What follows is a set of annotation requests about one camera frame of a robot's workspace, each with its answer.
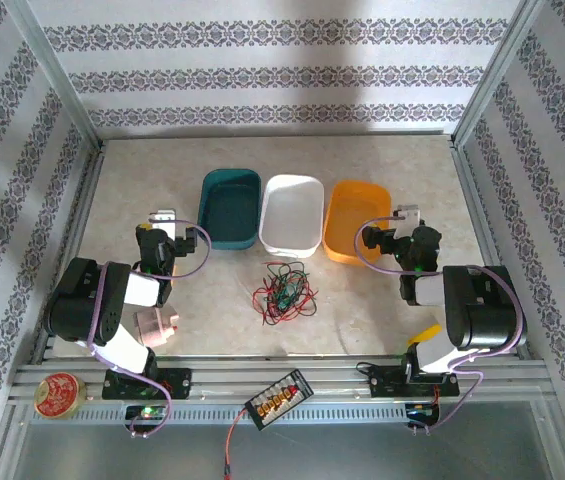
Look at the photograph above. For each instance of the orange plastic bin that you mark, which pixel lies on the orange plastic bin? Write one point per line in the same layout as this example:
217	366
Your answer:
357	220

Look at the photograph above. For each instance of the aluminium frame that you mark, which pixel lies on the aluminium frame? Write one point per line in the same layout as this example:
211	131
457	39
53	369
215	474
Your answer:
262	386

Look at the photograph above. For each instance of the teal plastic bin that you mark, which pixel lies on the teal plastic bin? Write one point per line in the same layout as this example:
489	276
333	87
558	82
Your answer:
229	210

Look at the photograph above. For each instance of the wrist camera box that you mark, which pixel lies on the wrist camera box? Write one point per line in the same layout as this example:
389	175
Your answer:
408	220
163	220

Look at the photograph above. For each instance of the controller board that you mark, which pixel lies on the controller board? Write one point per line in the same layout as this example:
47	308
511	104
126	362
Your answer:
147	412
423	414

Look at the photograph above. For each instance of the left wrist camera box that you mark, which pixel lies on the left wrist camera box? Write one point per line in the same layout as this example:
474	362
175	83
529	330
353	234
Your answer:
163	220

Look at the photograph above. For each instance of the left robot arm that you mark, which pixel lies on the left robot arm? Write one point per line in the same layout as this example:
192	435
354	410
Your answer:
87	305

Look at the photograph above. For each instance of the yellow plastic piece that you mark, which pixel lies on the yellow plastic piece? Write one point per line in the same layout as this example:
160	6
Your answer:
424	334

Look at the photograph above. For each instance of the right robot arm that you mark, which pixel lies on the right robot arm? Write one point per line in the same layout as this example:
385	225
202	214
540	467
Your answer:
482	310

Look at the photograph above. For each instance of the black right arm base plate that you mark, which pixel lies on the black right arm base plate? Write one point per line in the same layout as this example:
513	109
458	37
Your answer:
387	382

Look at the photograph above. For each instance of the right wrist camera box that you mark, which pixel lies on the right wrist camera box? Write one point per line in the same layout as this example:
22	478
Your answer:
408	220

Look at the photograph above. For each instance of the round red gold tin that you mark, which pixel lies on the round red gold tin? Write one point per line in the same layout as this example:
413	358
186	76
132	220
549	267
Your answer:
59	396

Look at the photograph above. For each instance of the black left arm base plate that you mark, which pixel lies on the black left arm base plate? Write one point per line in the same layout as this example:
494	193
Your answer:
182	384

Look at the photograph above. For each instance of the white plastic bin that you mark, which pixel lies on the white plastic bin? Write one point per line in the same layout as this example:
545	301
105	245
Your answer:
292	212

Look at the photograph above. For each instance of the right controller board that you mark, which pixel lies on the right controller board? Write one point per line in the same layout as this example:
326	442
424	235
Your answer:
423	414

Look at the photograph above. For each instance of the left controller board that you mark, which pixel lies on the left controller board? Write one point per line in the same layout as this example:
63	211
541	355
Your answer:
147	412

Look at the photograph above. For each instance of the black power distribution board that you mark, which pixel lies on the black power distribution board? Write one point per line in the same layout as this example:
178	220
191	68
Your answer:
278	400

